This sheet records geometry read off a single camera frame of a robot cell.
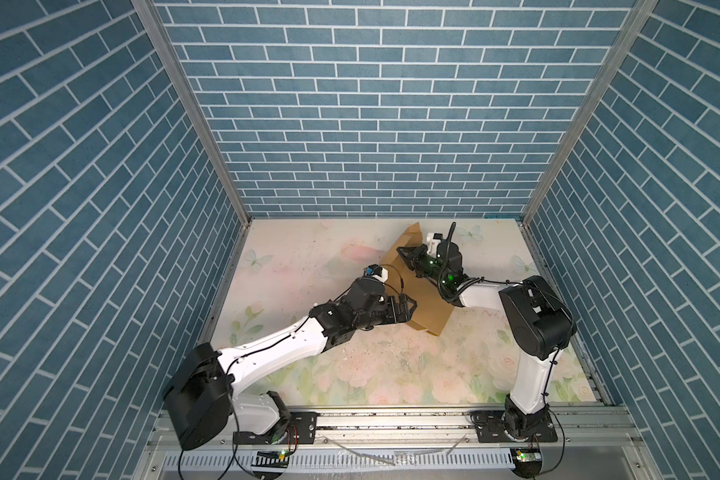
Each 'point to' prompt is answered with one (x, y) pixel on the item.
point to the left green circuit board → (275, 459)
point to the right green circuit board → (528, 456)
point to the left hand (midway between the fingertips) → (407, 307)
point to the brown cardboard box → (433, 305)
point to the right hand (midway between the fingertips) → (394, 245)
